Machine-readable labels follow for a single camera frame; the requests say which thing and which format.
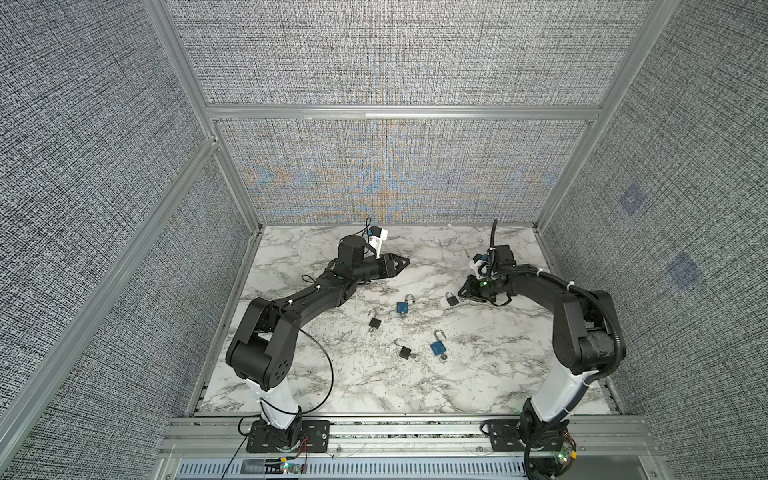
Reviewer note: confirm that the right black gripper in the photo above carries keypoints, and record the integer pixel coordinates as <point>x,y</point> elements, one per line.
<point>469,291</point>

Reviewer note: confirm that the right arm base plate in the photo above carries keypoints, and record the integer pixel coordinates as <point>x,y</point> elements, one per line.
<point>522,435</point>

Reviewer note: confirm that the aluminium front rail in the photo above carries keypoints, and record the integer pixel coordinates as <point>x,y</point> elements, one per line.
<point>406,447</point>

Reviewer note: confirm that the small black padlock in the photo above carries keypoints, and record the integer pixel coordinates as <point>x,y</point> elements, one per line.
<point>451,299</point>
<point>374,321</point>
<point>404,351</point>

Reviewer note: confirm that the blue padlock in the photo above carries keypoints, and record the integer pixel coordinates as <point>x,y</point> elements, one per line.
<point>403,307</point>
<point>438,347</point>

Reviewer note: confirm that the aluminium frame back bar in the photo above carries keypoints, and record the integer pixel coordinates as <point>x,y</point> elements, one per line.
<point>384,112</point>

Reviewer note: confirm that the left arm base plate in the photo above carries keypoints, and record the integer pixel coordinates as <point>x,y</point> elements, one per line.
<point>288,436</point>

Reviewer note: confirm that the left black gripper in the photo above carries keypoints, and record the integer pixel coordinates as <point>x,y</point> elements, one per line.
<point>386,265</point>

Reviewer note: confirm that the lower blue padlock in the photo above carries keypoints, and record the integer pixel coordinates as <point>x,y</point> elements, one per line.
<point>438,347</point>

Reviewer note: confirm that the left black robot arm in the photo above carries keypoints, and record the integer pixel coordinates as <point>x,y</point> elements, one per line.
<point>262,349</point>

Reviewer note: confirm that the upper blue padlock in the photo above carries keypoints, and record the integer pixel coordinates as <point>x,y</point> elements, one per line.
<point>403,307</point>

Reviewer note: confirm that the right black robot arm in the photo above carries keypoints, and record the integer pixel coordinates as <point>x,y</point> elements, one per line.
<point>586,338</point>

